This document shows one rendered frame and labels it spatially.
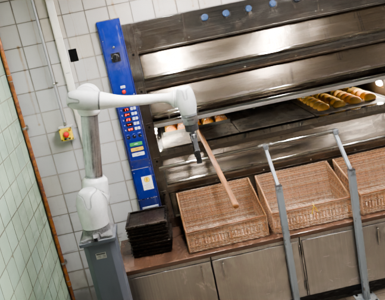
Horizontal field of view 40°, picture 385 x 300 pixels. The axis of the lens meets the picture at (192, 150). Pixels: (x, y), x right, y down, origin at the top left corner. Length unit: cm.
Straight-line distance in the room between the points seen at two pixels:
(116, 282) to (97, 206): 46
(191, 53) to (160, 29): 27
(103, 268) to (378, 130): 227
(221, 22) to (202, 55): 26
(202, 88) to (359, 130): 122
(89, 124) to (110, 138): 75
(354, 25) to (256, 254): 174
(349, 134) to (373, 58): 57
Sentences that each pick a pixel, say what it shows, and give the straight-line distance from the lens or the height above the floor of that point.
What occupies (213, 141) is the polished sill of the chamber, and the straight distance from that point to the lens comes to 385.
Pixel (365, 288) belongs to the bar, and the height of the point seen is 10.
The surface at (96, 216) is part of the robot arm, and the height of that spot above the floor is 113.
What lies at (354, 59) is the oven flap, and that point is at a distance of 403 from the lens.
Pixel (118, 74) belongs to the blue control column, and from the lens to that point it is 370.
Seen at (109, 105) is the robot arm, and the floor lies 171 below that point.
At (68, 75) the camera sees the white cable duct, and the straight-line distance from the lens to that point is 374.
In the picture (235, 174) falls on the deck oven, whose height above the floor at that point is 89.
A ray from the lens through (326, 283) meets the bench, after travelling 383.
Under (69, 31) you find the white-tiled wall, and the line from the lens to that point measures 374.
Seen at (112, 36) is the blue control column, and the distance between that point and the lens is 368.
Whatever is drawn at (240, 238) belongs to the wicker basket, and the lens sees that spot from 358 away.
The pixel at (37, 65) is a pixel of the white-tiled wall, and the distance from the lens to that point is 379.
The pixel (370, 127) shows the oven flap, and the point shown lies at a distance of 416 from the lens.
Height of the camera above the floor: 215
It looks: 15 degrees down
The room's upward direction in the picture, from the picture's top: 11 degrees counter-clockwise
